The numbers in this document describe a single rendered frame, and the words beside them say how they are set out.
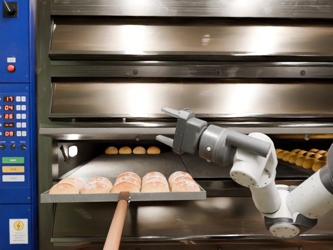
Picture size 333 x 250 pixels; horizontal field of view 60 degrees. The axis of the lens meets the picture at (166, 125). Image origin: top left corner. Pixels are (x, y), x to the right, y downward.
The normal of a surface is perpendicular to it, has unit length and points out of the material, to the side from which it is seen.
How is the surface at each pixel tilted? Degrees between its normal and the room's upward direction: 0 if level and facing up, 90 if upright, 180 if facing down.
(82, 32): 70
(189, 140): 101
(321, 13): 90
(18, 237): 90
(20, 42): 90
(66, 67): 90
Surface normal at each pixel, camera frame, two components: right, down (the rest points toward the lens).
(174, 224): 0.03, -0.31
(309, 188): -0.95, -0.29
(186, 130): -0.49, 0.22
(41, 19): 0.04, 0.04
